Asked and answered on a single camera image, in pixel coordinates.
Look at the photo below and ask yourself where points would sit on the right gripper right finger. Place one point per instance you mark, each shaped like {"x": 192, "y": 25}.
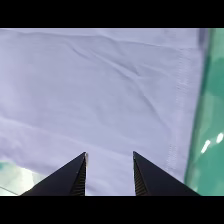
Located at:
{"x": 156, "y": 181}

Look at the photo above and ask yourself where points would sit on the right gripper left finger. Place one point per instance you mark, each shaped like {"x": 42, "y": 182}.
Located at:
{"x": 66, "y": 181}

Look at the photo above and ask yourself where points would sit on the purple T-shirt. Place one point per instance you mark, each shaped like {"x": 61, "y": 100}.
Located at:
{"x": 100, "y": 100}

